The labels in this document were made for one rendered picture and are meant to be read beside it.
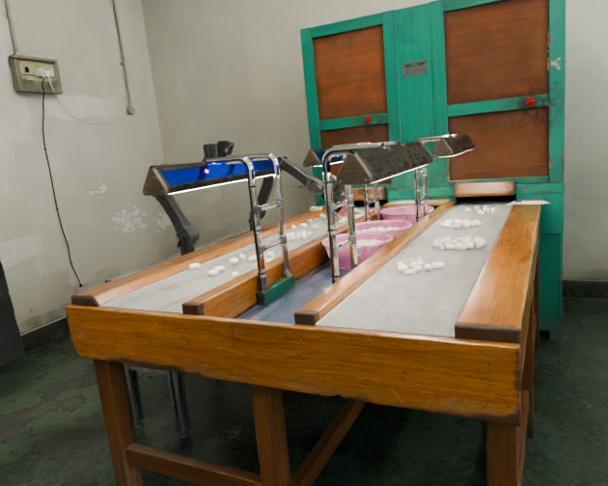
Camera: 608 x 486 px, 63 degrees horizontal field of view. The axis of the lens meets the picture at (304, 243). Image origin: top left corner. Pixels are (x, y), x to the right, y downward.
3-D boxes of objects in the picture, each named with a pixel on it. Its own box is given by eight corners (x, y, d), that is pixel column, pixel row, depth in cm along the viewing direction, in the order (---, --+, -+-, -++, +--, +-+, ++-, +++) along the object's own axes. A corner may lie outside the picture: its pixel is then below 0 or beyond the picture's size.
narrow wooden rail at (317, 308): (296, 357, 114) (292, 311, 112) (446, 221, 272) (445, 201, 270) (318, 360, 112) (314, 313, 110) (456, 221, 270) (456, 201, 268)
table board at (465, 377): (73, 357, 147) (64, 306, 144) (79, 354, 149) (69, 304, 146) (520, 427, 92) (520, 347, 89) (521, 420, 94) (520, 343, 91)
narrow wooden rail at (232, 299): (186, 343, 129) (179, 303, 127) (388, 222, 287) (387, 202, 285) (203, 345, 126) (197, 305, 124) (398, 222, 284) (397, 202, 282)
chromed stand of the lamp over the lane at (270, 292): (213, 302, 156) (194, 159, 148) (247, 283, 174) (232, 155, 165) (264, 306, 148) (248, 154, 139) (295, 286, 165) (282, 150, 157)
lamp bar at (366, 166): (335, 185, 107) (332, 151, 106) (408, 164, 162) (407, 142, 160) (371, 184, 104) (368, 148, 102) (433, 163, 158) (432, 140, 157)
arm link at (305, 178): (326, 182, 258) (279, 150, 263) (320, 184, 250) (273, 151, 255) (314, 202, 263) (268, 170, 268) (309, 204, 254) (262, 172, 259)
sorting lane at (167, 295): (99, 312, 141) (98, 305, 141) (340, 211, 299) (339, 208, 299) (182, 320, 128) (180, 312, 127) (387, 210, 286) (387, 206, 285)
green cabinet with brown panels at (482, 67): (314, 193, 304) (299, 29, 285) (346, 183, 352) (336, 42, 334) (564, 181, 243) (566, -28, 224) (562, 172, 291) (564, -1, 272)
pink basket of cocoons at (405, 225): (349, 256, 202) (348, 232, 200) (349, 242, 228) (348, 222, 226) (416, 251, 199) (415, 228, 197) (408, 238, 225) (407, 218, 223)
